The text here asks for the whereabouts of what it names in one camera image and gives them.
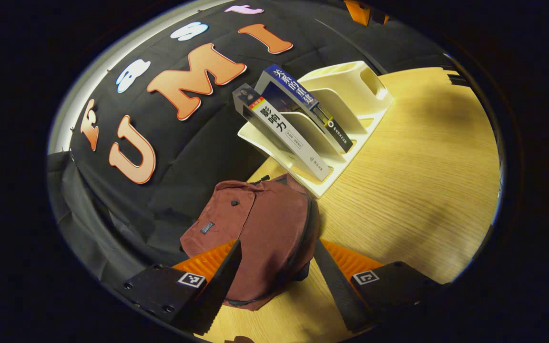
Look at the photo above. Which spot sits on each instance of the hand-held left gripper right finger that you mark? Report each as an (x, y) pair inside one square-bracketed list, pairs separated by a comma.
[(339, 286)]

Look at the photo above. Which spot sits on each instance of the white plastic bookshelf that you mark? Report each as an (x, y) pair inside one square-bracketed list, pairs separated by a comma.
[(346, 90)]

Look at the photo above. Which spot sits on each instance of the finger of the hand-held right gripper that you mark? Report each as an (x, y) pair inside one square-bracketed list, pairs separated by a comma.
[(358, 12)]

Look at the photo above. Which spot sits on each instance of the maroon schoolbag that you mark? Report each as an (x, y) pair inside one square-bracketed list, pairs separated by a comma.
[(265, 228)]

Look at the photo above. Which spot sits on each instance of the blue spine book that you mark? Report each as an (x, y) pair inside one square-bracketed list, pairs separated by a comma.
[(293, 90)]

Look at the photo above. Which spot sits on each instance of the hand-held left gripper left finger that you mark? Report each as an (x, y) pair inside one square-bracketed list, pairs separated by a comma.
[(222, 281)]

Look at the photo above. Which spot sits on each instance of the grey spine book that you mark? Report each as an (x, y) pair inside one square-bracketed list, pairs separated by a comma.
[(284, 133)]

